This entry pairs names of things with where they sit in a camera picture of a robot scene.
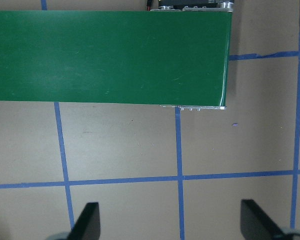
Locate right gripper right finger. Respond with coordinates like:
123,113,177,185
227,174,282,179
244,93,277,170
240,199,286,240

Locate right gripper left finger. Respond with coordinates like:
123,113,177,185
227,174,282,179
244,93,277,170
67,202,101,240

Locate green conveyor belt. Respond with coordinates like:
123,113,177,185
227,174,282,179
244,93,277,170
0,0,234,110

